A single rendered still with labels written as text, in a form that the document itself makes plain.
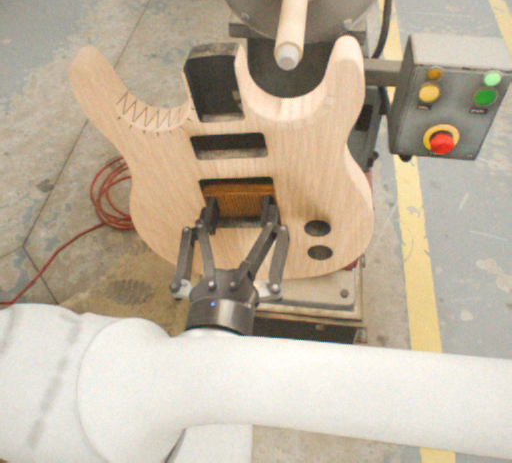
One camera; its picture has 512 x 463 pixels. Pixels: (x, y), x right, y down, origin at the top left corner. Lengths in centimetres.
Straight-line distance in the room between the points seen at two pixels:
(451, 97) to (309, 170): 35
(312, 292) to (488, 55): 86
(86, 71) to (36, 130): 203
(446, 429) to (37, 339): 26
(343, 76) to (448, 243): 159
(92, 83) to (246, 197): 24
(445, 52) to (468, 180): 150
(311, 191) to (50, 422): 42
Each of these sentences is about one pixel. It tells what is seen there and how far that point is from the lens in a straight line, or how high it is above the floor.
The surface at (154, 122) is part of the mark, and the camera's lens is 64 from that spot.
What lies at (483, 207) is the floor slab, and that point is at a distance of 227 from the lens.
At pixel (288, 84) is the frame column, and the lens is 108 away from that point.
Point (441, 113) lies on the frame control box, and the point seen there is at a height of 103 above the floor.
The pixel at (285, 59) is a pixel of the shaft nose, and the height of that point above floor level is 126.
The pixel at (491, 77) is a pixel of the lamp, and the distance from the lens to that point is 88.
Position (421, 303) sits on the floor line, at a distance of 190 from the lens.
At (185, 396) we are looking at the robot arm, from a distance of 33.
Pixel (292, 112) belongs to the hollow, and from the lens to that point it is 59.
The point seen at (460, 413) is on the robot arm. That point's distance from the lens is 34.
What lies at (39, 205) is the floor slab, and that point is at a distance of 226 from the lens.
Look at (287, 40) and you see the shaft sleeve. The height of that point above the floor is 127.
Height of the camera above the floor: 157
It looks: 49 degrees down
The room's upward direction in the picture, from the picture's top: straight up
